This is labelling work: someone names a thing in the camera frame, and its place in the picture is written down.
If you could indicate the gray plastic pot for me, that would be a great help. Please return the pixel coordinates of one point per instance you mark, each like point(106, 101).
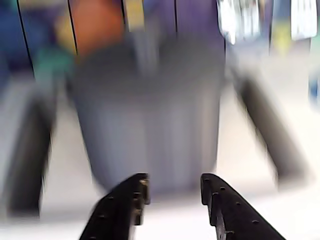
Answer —
point(150, 137)

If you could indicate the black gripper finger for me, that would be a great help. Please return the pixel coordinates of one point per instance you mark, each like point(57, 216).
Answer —
point(237, 220)
point(117, 212)

